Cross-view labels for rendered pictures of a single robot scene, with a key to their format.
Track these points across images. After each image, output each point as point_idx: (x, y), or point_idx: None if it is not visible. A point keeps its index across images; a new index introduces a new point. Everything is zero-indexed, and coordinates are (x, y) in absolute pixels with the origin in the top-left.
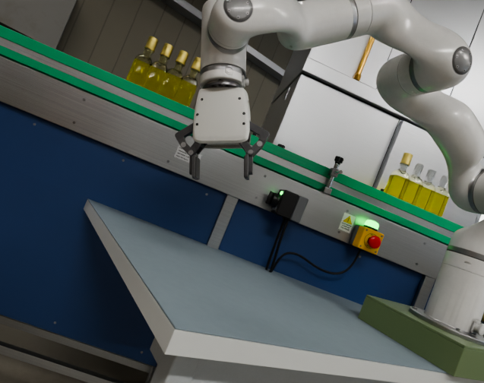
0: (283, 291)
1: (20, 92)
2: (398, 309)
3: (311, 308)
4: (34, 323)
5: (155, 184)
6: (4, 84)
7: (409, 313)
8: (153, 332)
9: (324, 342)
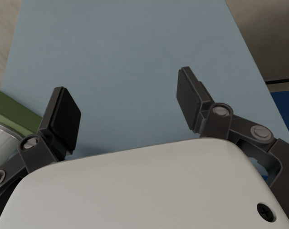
0: (105, 124)
1: None
2: (30, 134)
3: (80, 111)
4: (270, 93)
5: None
6: None
7: (24, 134)
8: None
9: (36, 31)
